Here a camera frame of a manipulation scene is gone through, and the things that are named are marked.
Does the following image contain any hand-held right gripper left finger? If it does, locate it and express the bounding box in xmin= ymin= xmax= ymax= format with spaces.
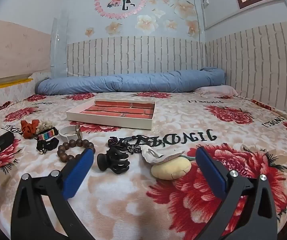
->
xmin=11 ymin=147 xmax=96 ymax=240

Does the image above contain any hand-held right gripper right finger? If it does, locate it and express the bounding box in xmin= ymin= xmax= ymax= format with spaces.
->
xmin=196 ymin=146 xmax=277 ymax=240

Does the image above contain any orange scrunchie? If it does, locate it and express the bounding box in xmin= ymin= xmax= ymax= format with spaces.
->
xmin=20 ymin=119 xmax=39 ymax=139

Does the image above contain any white bangle with metal ring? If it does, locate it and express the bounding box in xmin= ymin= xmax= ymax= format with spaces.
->
xmin=59 ymin=124 xmax=83 ymax=142

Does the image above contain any black hair claw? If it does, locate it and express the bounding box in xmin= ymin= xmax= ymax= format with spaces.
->
xmin=97 ymin=147 xmax=130 ymax=175

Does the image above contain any cream flower hair tie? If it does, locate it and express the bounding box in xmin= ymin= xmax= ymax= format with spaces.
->
xmin=37 ymin=120 xmax=53 ymax=132

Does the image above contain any black braided bracelet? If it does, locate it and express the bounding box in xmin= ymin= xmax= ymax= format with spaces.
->
xmin=108 ymin=135 xmax=144 ymax=155

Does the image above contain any white tray with brick lining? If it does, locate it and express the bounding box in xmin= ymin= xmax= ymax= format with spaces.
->
xmin=66 ymin=99 xmax=156 ymax=130

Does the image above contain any yellow plush pad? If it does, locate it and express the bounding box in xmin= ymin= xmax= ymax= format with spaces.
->
xmin=151 ymin=156 xmax=192 ymax=180

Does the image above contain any rainbow striped band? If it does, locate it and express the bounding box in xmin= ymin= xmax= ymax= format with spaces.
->
xmin=37 ymin=127 xmax=59 ymax=142

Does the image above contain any floral printed blanket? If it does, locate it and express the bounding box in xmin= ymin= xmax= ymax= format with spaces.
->
xmin=0 ymin=90 xmax=287 ymax=240

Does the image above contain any yellow strip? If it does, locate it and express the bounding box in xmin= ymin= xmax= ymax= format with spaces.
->
xmin=0 ymin=78 xmax=34 ymax=92

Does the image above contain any white cloth pouch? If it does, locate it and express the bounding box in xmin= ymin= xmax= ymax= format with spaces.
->
xmin=141 ymin=148 xmax=185 ymax=165

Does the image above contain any pink pillow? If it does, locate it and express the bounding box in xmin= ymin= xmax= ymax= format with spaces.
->
xmin=195 ymin=85 xmax=238 ymax=98

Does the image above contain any clear plastic sheet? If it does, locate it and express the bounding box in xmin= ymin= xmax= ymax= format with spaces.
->
xmin=50 ymin=17 xmax=69 ymax=78

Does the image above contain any blue rolled quilt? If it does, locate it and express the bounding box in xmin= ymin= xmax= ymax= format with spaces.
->
xmin=35 ymin=67 xmax=226 ymax=95

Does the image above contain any wooden bead bracelet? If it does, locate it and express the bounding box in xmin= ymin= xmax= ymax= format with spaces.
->
xmin=57 ymin=139 xmax=95 ymax=164

